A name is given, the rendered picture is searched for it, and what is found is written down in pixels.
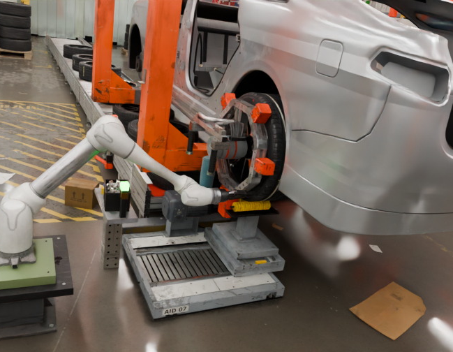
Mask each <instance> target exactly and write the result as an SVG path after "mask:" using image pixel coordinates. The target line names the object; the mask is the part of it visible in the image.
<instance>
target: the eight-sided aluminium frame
mask: <svg viewBox="0 0 453 352"><path fill-rule="evenodd" d="M254 107H255V106H254V105H251V104H250V103H247V102H246V101H244V100H242V99H238V98H233V99H232V100H231V101H230V102H229V103H228V105H227V106H226V107H225V109H224V110H223V111H222V113H221V114H220V115H219V116H218V119H231V118H232V116H233V115H234V114H235V108H238V109H240V110H243V112H245V113H246V114H247V115H248V120H249V124H250V127H251V133H252V136H253V141H254V148H253V156H252V159H251V167H250V170H249V175H248V177H247V178H246V179H245V180H244V181H243V182H242V183H241V184H240V185H238V184H237V183H236V182H235V181H234V180H233V179H232V178H231V177H230V176H229V172H228V166H227V163H226V159H221V160H220V159H218V158H216V159H217V161H216V169H217V173H218V179H219V182H220V183H222V184H223V186H224V187H225V188H226V189H227V190H228V191H233V189H236V190H246V191H250V190H251V189H252V188H253V187H254V186H256V185H257V184H259V183H260V180H261V178H262V177H261V176H262V175H260V174H259V173H258V172H256V171H255V170H254V166H255V159H256V158H265V155H266V151H267V139H266V135H265V130H264V127H263V124H259V123H253V119H252V117H251V112H252V110H253V109H254ZM221 127H222V128H223V129H224V130H225V131H226V133H227V128H228V127H227V126H221ZM226 133H225V135H226ZM221 165H222V167H221ZM222 169H223V170H222Z"/></svg>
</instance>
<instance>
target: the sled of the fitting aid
mask: <svg viewBox="0 0 453 352"><path fill-rule="evenodd" d="M204 237H205V239H206V241H208V243H209V244H210V246H211V247H212V249H213V250H214V251H215V252H216V254H217V255H218V257H219V258H220V259H221V260H222V261H223V263H224V264H225V266H226V267H227V269H229V271H230V272H231V274H232V275H233V277H242V276H247V275H252V274H261V273H266V272H275V271H281V270H283V268H284V265H285V260H284V259H283V257H282V256H281V255H280V254H279V253H278V255H275V256H264V257H258V258H247V259H241V260H237V259H236V258H235V257H234V255H233V254H232V253H231V251H230V250H229V249H228V248H227V247H226V245H225V244H224V243H223V241H222V240H221V239H220V237H219V236H218V235H217V234H216V233H215V232H214V230H213V229H212V227H205V234H204Z"/></svg>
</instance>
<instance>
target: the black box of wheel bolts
mask: <svg viewBox="0 0 453 352"><path fill-rule="evenodd" d="M121 182H128V179H104V194H103V199H104V207H105V212H119V211H120V200H121V198H120V191H121V189H120V186H121ZM130 201H131V190H130V186H129V190H128V199H127V205H126V211H127V212H129V209H130Z"/></svg>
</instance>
